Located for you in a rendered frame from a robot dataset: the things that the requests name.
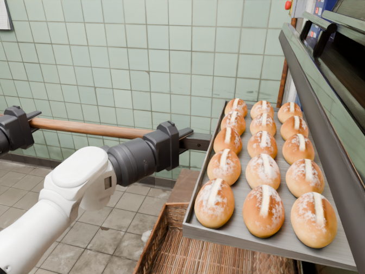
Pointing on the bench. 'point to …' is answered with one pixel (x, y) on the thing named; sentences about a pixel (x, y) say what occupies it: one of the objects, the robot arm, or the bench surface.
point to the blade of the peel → (281, 237)
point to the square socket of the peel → (196, 142)
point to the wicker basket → (271, 264)
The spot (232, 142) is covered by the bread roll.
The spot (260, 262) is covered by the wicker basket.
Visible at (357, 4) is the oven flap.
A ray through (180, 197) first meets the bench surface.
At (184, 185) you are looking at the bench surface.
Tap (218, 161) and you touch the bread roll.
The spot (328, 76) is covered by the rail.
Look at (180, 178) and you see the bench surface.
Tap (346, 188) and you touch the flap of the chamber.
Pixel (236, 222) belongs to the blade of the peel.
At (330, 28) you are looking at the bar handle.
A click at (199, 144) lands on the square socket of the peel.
